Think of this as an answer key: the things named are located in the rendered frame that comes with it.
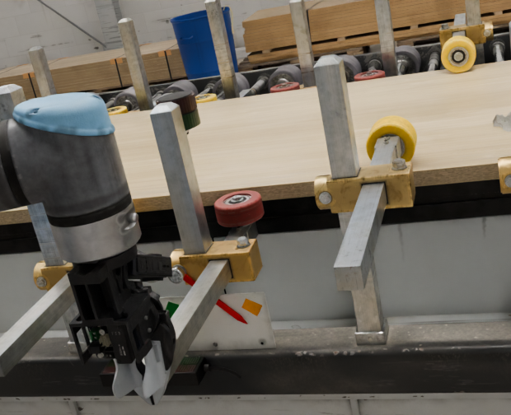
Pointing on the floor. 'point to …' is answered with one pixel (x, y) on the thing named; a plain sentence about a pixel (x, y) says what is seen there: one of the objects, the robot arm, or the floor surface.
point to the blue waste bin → (201, 43)
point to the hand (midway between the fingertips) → (154, 391)
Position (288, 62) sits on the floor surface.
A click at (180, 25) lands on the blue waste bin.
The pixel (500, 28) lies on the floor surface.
